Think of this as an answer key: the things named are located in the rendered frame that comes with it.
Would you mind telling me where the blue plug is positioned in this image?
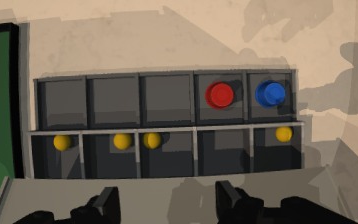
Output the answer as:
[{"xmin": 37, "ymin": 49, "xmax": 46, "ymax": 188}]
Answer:
[{"xmin": 255, "ymin": 81, "xmax": 286, "ymax": 108}]

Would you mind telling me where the yellow ball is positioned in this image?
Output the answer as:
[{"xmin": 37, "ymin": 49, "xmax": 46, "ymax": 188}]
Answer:
[
  {"xmin": 114, "ymin": 133, "xmax": 132, "ymax": 150},
  {"xmin": 54, "ymin": 135, "xmax": 71, "ymax": 151},
  {"xmin": 275, "ymin": 126, "xmax": 293, "ymax": 142},
  {"xmin": 143, "ymin": 132, "xmax": 161, "ymax": 149}
]

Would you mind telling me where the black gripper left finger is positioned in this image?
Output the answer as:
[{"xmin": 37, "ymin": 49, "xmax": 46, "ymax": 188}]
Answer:
[{"xmin": 13, "ymin": 187, "xmax": 121, "ymax": 224}]

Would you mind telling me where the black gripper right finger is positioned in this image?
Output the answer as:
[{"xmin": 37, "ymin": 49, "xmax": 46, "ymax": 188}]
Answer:
[{"xmin": 215, "ymin": 180, "xmax": 358, "ymax": 224}]

